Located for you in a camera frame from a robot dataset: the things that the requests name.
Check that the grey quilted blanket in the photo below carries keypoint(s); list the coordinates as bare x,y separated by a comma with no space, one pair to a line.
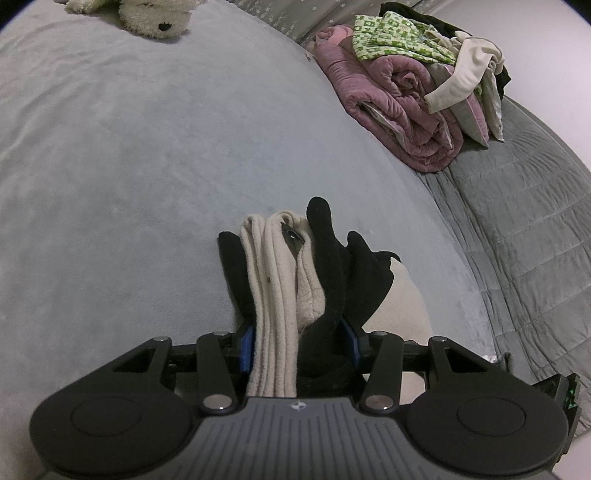
520,210

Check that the white plush dog toy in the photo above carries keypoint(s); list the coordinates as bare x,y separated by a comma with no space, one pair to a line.
155,19

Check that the pink folded quilt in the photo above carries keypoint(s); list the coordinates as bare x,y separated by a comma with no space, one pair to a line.
387,97

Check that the black and cream sweater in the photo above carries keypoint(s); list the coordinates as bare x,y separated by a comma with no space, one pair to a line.
298,286

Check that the cream white garment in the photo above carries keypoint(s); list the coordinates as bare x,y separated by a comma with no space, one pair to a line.
475,55

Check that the grey bed sheet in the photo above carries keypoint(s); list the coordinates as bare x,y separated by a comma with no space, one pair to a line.
122,159

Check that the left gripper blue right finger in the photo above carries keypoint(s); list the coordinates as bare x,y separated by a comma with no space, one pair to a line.
367,345

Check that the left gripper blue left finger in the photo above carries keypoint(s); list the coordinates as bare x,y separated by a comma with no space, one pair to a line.
236,349

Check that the green patterned cloth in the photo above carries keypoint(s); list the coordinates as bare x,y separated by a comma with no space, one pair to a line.
394,34

